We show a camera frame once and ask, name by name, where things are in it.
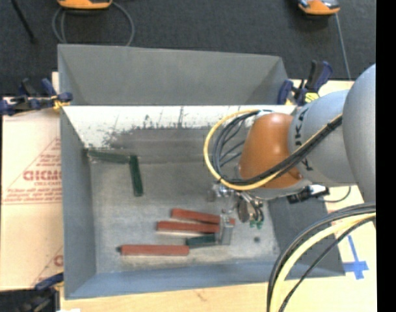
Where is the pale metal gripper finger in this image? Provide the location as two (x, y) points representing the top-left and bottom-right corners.
(226, 217), (236, 245)
(219, 210), (228, 244)

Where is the dark green flat block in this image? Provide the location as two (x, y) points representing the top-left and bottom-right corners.
(129, 155), (144, 198)
(86, 149), (131, 165)
(185, 233), (218, 248)

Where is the red-brown flat block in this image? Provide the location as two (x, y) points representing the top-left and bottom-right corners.
(170, 208), (222, 225)
(120, 244), (191, 257)
(155, 220), (221, 235)

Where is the grey metal bin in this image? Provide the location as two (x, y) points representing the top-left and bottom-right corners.
(57, 43), (346, 300)

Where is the brown cardboard board, red print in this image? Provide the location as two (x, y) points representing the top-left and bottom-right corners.
(0, 96), (66, 293)

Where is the black cylinder on white bracket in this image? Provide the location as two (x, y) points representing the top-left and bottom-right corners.
(286, 184), (330, 205)

